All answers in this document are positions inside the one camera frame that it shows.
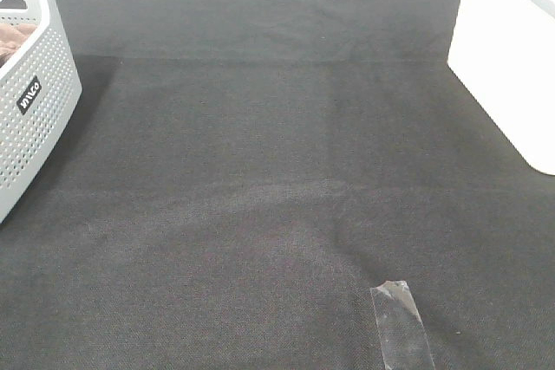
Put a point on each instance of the clear tape strip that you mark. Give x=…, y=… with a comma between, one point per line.
x=402, y=336

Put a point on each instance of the brown towel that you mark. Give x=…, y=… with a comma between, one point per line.
x=12, y=37

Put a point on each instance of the black table cloth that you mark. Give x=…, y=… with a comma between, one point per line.
x=239, y=174

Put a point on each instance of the white woven storage box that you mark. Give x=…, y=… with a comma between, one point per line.
x=502, y=51

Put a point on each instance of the grey perforated laundry basket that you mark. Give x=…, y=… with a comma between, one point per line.
x=40, y=88

